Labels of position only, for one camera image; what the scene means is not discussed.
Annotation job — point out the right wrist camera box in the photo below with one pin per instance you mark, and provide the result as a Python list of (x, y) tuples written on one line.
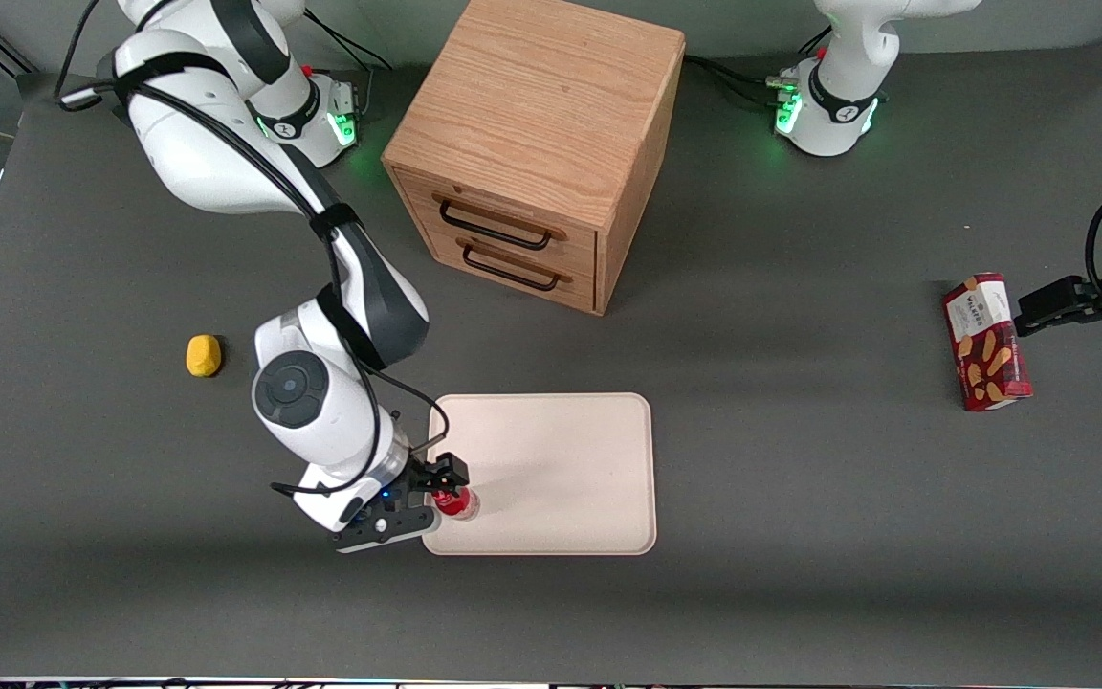
[(388, 533)]

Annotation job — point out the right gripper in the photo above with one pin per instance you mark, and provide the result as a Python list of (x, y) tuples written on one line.
[(420, 478)]

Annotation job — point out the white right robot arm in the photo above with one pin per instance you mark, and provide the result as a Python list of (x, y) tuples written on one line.
[(197, 144)]

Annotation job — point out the red tartan shortbread box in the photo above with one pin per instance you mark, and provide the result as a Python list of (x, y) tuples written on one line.
[(986, 340)]

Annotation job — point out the yellow toy fruit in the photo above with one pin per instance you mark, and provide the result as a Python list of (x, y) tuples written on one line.
[(204, 356)]

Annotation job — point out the beige rectangular tray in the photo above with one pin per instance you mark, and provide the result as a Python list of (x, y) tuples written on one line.
[(561, 469)]

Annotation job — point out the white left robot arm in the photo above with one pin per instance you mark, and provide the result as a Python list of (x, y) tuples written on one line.
[(838, 105)]

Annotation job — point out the wooden drawer cabinet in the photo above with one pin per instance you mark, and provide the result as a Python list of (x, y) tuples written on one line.
[(541, 105)]

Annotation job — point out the wooden drawer front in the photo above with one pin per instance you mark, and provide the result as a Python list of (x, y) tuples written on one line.
[(513, 206), (551, 287)]

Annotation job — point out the red coke bottle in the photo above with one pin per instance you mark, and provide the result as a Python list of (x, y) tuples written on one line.
[(460, 503)]

